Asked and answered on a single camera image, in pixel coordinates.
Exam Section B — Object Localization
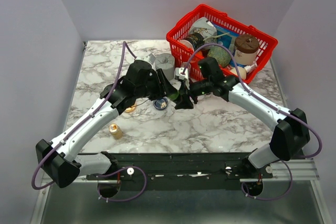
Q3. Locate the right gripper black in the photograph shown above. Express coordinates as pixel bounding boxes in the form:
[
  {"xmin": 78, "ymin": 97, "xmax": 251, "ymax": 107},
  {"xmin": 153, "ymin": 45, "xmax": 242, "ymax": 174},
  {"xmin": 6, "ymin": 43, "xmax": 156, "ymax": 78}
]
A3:
[{"xmin": 174, "ymin": 78, "xmax": 212, "ymax": 110}]

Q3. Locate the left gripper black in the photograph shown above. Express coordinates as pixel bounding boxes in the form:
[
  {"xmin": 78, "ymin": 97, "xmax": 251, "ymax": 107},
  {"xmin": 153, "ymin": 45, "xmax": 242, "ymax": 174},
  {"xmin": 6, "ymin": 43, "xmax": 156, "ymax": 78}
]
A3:
[{"xmin": 135, "ymin": 69, "xmax": 178, "ymax": 102}]

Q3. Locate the dark blue round dish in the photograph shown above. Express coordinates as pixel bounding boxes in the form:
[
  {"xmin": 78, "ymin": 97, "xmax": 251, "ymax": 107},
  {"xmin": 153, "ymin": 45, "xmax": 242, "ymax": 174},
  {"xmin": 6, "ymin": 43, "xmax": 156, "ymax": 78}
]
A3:
[{"xmin": 153, "ymin": 97, "xmax": 169, "ymax": 111}]

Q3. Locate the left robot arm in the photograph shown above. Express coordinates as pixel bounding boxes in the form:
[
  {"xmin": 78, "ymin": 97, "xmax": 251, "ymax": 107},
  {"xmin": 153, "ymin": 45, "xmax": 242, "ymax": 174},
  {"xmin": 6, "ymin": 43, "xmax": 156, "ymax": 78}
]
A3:
[{"xmin": 36, "ymin": 60, "xmax": 180, "ymax": 188}]

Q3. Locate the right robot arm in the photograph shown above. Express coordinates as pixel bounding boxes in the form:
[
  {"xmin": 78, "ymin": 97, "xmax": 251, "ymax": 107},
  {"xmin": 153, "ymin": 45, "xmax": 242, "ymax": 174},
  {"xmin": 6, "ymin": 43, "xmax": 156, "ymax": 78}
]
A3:
[{"xmin": 175, "ymin": 58, "xmax": 310, "ymax": 178}]

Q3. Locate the grey toilet paper roll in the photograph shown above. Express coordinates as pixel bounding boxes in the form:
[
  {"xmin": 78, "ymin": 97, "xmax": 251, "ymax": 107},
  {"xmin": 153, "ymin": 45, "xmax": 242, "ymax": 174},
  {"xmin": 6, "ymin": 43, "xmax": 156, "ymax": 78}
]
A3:
[{"xmin": 154, "ymin": 53, "xmax": 175, "ymax": 81}]

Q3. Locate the red shopping basket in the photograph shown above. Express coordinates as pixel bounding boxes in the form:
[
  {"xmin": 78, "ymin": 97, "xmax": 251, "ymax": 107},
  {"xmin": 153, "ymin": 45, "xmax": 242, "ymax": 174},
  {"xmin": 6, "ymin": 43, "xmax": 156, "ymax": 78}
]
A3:
[{"xmin": 166, "ymin": 4, "xmax": 278, "ymax": 84}]

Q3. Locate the orange round dish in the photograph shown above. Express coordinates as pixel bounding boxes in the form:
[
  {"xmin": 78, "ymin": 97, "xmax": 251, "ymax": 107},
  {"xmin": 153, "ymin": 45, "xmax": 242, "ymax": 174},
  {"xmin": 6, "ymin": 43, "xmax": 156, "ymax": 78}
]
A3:
[{"xmin": 125, "ymin": 104, "xmax": 137, "ymax": 113}]

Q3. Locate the green melon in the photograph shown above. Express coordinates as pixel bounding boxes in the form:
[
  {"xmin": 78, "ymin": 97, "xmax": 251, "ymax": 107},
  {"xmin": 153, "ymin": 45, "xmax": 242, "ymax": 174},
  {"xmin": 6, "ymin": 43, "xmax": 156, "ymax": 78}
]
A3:
[{"xmin": 207, "ymin": 46, "xmax": 231, "ymax": 68}]

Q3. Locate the beige egg shaped ball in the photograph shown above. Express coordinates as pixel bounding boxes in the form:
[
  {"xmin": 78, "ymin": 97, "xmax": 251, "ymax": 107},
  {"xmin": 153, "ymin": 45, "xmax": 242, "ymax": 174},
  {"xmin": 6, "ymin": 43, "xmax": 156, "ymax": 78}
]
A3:
[{"xmin": 230, "ymin": 66, "xmax": 247, "ymax": 80}]

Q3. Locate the amber pill bottle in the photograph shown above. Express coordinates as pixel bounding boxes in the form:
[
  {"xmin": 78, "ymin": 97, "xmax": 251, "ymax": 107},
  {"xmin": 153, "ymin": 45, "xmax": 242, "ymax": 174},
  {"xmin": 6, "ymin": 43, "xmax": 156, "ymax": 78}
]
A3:
[{"xmin": 109, "ymin": 124, "xmax": 123, "ymax": 140}]

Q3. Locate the grey printed pouch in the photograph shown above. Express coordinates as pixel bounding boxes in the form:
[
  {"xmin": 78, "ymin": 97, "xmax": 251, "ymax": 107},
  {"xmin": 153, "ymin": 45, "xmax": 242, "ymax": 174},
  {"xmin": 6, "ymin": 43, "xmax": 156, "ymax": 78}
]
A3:
[{"xmin": 188, "ymin": 17, "xmax": 217, "ymax": 44}]

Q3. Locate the white pump bottle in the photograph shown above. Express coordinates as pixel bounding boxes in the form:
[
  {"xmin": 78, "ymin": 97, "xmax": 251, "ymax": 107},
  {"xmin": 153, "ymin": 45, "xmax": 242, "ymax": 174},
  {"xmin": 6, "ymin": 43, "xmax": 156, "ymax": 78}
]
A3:
[{"xmin": 244, "ymin": 61, "xmax": 258, "ymax": 73}]

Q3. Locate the blue box in basket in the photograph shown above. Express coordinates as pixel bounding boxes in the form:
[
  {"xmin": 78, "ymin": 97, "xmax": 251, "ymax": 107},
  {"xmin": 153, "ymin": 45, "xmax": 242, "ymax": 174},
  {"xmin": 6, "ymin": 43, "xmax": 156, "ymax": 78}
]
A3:
[{"xmin": 214, "ymin": 25, "xmax": 239, "ymax": 53}]

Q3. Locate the brown lid white tub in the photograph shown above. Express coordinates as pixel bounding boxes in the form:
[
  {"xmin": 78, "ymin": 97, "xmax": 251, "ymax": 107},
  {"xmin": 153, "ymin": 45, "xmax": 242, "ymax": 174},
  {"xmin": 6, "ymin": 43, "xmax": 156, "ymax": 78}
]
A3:
[{"xmin": 234, "ymin": 34, "xmax": 259, "ymax": 66}]

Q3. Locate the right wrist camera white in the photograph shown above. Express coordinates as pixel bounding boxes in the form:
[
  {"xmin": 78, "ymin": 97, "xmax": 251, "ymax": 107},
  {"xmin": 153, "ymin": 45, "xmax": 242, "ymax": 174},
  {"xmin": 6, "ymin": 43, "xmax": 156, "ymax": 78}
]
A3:
[{"xmin": 174, "ymin": 68, "xmax": 190, "ymax": 89}]

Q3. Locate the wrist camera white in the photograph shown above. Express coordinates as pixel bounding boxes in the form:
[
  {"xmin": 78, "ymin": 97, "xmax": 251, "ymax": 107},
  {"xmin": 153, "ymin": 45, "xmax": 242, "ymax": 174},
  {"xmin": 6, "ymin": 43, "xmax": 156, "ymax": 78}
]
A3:
[
  {"xmin": 174, "ymin": 68, "xmax": 190, "ymax": 89},
  {"xmin": 141, "ymin": 54, "xmax": 156, "ymax": 66}
]

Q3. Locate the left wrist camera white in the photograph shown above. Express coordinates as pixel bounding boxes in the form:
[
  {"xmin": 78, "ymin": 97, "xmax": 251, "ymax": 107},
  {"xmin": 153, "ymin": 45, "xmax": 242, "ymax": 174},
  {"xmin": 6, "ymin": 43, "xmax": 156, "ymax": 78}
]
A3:
[{"xmin": 141, "ymin": 54, "xmax": 156, "ymax": 66}]

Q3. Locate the black table front frame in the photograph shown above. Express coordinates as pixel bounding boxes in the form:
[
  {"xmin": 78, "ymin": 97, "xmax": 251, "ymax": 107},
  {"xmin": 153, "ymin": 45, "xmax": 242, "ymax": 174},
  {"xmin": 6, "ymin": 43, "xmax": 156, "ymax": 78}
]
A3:
[{"xmin": 86, "ymin": 152, "xmax": 273, "ymax": 191}]

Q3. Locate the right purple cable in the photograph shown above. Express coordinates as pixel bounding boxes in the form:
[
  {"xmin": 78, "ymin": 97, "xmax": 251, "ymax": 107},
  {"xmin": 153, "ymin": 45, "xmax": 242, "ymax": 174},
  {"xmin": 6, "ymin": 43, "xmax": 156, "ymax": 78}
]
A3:
[{"xmin": 185, "ymin": 42, "xmax": 323, "ymax": 200}]

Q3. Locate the aluminium rail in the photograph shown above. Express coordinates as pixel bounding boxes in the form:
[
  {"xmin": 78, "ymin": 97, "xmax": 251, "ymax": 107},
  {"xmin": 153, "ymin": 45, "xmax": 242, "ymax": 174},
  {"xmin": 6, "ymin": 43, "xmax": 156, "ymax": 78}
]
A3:
[{"xmin": 41, "ymin": 158, "xmax": 320, "ymax": 183}]

